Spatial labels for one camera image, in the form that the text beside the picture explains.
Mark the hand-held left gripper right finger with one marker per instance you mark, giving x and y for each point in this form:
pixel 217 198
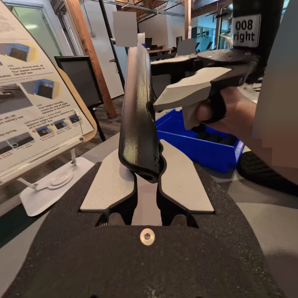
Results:
pixel 186 186

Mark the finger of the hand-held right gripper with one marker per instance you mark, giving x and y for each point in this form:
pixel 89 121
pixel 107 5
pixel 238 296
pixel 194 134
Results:
pixel 186 91

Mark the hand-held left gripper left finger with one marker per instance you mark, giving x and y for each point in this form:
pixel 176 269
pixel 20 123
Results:
pixel 109 186

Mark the black remote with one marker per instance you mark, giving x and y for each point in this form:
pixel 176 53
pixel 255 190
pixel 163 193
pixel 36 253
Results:
pixel 139 121

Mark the person's right hand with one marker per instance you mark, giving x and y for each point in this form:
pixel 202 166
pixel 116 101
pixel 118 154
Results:
pixel 237 116

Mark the blue plastic bin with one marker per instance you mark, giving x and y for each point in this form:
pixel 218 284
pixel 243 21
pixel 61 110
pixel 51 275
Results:
pixel 200 146

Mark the white stand base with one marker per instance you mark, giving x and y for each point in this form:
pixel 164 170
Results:
pixel 51 191

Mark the instruction sheet on stand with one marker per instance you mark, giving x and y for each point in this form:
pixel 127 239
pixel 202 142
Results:
pixel 88 116

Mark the black mat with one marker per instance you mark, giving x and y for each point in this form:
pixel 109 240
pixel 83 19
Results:
pixel 265 170

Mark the black display on stand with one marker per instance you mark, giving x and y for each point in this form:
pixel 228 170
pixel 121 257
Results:
pixel 81 81
pixel 111 46

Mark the wooden pillar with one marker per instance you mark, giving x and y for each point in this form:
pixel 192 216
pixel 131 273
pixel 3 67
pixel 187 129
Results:
pixel 91 56

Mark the printed instruction poster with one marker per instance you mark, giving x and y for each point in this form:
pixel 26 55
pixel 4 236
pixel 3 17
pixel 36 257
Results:
pixel 32 102

